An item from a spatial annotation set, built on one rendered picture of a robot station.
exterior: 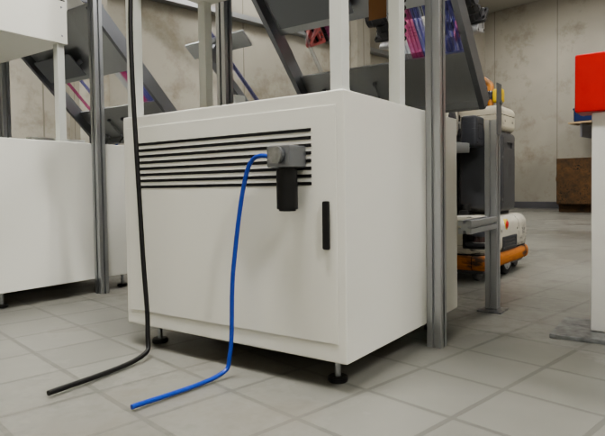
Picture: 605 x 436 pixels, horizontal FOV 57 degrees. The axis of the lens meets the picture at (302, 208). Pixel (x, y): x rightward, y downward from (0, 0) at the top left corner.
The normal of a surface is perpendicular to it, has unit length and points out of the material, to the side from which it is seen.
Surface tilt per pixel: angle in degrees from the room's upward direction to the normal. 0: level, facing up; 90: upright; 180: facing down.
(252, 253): 90
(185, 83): 90
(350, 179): 90
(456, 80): 133
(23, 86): 90
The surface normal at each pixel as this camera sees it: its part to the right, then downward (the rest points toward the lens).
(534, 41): -0.73, 0.04
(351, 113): 0.82, 0.01
